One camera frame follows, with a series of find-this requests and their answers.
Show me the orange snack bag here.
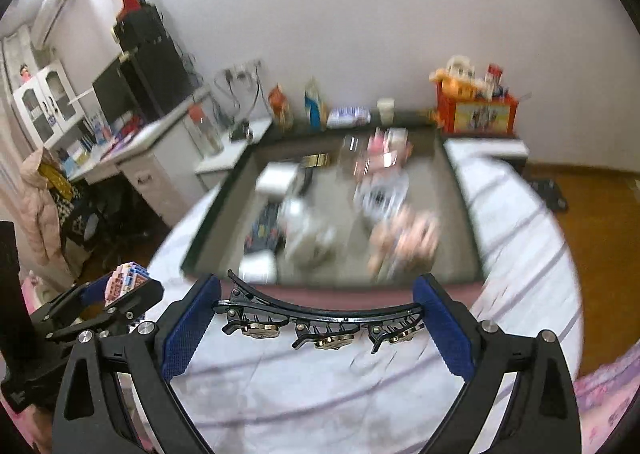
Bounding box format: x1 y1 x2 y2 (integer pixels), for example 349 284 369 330
268 84 294 130

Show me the white air conditioner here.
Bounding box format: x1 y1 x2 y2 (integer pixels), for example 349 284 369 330
30 0 69 50

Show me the red toy box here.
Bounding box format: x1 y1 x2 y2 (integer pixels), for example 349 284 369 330
436 84 518 136

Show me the pink puffer jacket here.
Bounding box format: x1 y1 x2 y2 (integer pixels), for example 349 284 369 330
20 148 73 271

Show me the person left hand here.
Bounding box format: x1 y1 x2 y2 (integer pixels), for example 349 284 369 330
1 398 53 454

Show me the white glass door cabinet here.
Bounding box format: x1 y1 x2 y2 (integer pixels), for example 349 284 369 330
13 60 86 150

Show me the yellow plush toy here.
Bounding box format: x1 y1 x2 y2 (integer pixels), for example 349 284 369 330
428 55 486 100

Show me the black TV remote control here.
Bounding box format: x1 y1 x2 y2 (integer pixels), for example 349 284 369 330
244 202 285 255

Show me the pink black storage box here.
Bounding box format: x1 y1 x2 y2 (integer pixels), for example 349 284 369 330
181 123 486 308

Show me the white side table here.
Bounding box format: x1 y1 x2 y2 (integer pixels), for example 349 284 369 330
194 118 272 191

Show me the pink wooden doll figure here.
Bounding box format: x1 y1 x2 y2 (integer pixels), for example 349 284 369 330
368 205 440 280

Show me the pink brick block model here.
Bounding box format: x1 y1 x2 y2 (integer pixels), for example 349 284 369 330
104 261 150 307

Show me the low black white shelf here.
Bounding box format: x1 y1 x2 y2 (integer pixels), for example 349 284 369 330
271 109 531 175

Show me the clear bottle orange cap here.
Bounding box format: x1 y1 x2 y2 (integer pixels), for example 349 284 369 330
189 103 222 156

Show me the clear glass dish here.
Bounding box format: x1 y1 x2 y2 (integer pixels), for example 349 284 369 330
337 135 368 177

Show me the black computer tower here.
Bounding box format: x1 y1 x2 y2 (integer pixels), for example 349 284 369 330
119 37 195 123

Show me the black floor scale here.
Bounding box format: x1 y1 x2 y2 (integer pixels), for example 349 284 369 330
527 178 568 213

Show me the black computer monitor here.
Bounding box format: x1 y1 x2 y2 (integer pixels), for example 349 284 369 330
92 58 136 125

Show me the white desk with drawers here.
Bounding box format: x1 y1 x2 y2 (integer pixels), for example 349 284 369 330
70 86 210 228

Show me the blue white snack bag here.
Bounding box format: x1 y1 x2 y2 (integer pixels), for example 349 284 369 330
304 77 328 130

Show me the white charger box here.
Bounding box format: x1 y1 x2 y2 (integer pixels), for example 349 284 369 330
255 162 299 199

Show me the black flower hair clip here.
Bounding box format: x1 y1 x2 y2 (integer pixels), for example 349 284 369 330
213 271 424 354

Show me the white pink brick figure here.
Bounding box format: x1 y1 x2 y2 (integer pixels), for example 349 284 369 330
354 170 409 226

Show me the white small device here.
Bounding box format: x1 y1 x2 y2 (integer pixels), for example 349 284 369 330
278 197 337 268

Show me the pink floral bedding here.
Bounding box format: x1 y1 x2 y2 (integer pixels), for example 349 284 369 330
574 342 639 453

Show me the white paper cup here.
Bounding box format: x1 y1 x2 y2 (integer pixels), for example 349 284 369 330
376 98 395 126

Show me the white quilted tablecloth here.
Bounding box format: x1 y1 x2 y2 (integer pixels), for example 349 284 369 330
171 152 584 453

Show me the white wall power strip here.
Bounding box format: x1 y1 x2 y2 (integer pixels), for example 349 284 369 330
222 58 262 82

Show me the wet wipes pack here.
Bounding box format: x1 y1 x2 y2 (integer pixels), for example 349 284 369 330
326 107 371 128

